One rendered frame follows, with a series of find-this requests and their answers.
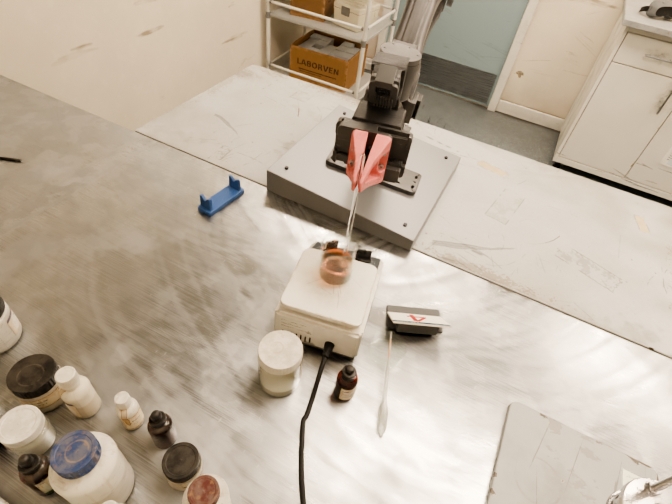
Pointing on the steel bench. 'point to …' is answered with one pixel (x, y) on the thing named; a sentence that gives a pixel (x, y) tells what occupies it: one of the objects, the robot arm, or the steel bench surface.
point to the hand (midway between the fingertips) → (357, 183)
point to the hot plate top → (309, 282)
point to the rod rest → (221, 198)
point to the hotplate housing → (320, 335)
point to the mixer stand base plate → (556, 463)
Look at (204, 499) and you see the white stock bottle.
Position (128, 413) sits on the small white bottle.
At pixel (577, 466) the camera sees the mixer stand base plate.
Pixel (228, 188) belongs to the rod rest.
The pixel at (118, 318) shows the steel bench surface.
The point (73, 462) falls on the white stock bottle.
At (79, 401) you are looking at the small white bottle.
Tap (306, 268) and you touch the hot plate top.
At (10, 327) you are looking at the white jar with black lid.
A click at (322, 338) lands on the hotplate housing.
